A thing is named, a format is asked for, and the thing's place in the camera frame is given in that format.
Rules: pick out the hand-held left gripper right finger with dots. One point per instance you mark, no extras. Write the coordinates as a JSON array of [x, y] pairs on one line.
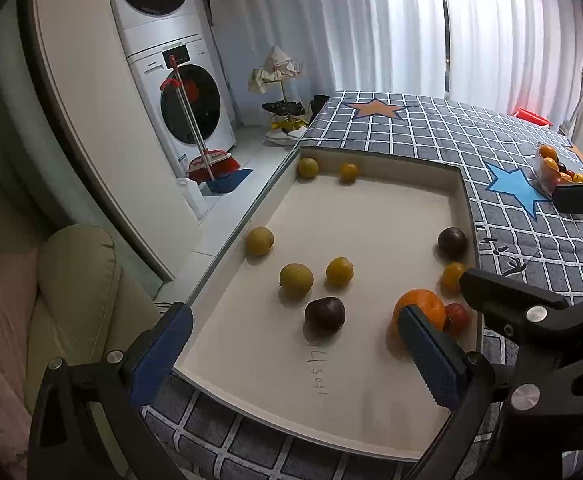
[[431, 360]]

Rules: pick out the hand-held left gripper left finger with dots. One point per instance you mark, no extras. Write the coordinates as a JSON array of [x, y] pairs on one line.
[[164, 355]]

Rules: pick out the large orange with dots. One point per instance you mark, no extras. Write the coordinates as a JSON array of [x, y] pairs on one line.
[[424, 305]]

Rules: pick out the shallow white tray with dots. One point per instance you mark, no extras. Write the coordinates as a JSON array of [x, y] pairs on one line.
[[381, 220]]

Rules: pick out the clear glass bowl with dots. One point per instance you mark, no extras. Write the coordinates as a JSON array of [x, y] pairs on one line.
[[543, 184]]

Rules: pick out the red tomato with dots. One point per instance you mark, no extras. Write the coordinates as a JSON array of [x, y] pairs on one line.
[[456, 319]]

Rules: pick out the small yellow plum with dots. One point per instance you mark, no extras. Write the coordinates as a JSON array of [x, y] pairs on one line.
[[308, 167], [296, 282], [451, 277], [349, 172], [339, 271], [259, 240]]

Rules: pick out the heap of small mixed produce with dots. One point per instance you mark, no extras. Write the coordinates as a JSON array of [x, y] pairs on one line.
[[549, 152]]

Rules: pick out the dark purple plum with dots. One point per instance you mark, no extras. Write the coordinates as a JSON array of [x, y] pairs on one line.
[[452, 242], [325, 313]]

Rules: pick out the red plastic basin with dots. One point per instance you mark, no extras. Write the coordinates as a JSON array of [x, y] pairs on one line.
[[532, 116]]

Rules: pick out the beige sofa cushion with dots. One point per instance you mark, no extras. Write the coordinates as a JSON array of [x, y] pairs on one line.
[[81, 300]]

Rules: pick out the white plastic bottle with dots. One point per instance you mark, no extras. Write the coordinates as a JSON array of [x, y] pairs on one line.
[[191, 199]]

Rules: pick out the white sheer curtain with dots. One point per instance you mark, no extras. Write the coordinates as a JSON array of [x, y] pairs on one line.
[[516, 35], [331, 30]]

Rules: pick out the blue dustpan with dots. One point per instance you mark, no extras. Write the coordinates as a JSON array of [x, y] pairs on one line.
[[229, 181]]

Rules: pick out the white sliding door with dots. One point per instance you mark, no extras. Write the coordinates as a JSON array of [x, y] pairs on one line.
[[96, 125]]

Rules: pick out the white washing machine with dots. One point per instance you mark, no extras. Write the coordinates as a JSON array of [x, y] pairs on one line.
[[211, 110]]

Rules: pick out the yellow white sneaker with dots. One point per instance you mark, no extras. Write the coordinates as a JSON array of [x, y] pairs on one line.
[[286, 130]]

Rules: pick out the black boot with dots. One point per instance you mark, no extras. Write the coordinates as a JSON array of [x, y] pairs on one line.
[[319, 107]]

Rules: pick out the black shoe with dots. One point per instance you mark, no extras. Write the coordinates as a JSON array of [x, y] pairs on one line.
[[281, 108]]

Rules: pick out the white tumble dryer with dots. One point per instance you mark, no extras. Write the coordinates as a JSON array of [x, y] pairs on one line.
[[161, 15]]

